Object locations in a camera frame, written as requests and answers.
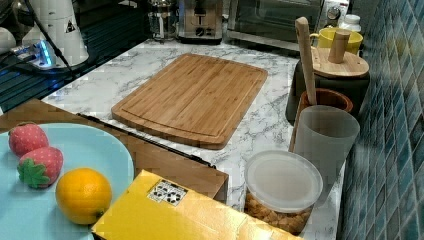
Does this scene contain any brown wooden utensil holder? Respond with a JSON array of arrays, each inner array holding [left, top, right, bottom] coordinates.
[[288, 88, 353, 152]]

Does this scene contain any upper toy strawberry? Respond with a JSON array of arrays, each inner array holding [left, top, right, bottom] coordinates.
[[8, 123, 49, 157]]

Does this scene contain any frosted grey plastic cup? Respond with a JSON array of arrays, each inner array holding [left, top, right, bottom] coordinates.
[[294, 105, 360, 206]]

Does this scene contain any dark canister with wooden lid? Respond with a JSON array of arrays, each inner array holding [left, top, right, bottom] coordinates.
[[285, 28, 371, 126]]

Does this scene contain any orange fruit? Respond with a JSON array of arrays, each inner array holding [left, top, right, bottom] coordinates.
[[55, 168, 112, 225]]

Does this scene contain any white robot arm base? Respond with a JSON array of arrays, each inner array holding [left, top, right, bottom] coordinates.
[[17, 0, 89, 70]]

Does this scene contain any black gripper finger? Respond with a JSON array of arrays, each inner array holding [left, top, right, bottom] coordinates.
[[194, 0, 206, 15]]

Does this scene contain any yellow mug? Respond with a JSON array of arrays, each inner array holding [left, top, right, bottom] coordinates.
[[309, 28, 363, 54]]

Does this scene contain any bamboo cutting board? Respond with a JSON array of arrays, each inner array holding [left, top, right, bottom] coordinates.
[[111, 54, 268, 150]]

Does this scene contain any black cable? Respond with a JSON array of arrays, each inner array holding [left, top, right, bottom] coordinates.
[[23, 0, 76, 79]]

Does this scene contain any lower toy strawberry with leaves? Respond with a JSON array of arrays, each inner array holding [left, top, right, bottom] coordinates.
[[17, 146, 64, 188]]

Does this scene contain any glass french press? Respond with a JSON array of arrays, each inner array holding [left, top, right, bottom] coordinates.
[[148, 0, 177, 41]]

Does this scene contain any stainless steel toaster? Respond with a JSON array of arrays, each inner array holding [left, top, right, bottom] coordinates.
[[178, 0, 222, 44]]

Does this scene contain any wooden utensil handle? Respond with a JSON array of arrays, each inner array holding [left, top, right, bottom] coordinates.
[[295, 17, 317, 105]]

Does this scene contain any toaster oven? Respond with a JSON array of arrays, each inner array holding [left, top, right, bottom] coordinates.
[[227, 0, 350, 51]]

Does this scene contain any clear jar with snacks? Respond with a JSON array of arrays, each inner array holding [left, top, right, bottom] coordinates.
[[244, 150, 323, 235]]

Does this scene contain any yellow cardboard box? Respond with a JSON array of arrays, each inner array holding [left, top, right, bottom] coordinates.
[[92, 171, 303, 240]]

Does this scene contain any white lidded bottle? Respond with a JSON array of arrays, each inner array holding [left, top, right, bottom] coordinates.
[[338, 14, 361, 32]]

